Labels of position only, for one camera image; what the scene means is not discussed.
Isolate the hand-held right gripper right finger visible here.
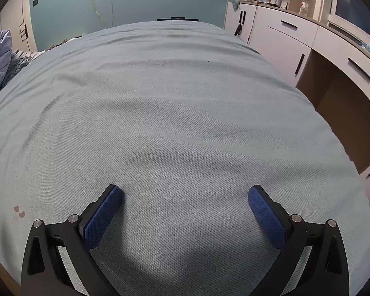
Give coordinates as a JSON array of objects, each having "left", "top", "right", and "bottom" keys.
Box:
[{"left": 247, "top": 185, "right": 350, "bottom": 296}]

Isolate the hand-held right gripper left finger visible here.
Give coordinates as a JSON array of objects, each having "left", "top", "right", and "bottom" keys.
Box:
[{"left": 20, "top": 184, "right": 124, "bottom": 296}]

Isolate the white cabinet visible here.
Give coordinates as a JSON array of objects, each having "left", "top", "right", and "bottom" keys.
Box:
[{"left": 223, "top": 0, "right": 319, "bottom": 87}]

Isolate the white desk with drawers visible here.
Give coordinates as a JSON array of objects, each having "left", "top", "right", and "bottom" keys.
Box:
[{"left": 296, "top": 21, "right": 370, "bottom": 185}]

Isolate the green patterned cloth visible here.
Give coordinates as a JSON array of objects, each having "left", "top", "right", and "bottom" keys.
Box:
[{"left": 9, "top": 49, "right": 47, "bottom": 78}]

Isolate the black box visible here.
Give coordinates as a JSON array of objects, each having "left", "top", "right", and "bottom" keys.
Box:
[{"left": 157, "top": 16, "right": 200, "bottom": 23}]

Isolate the white door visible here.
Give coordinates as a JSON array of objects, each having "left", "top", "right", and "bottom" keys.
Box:
[{"left": 0, "top": 0, "right": 38, "bottom": 53}]

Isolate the window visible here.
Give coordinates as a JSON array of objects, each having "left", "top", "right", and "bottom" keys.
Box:
[{"left": 328, "top": 0, "right": 370, "bottom": 54}]

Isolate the black cable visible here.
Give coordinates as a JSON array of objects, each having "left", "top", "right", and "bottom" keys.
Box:
[{"left": 246, "top": 4, "right": 259, "bottom": 44}]

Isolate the black hanging strap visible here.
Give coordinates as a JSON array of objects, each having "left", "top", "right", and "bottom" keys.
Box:
[{"left": 234, "top": 11, "right": 247, "bottom": 37}]

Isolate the yellow cable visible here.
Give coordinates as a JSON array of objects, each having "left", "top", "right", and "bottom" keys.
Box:
[{"left": 90, "top": 0, "right": 107, "bottom": 29}]

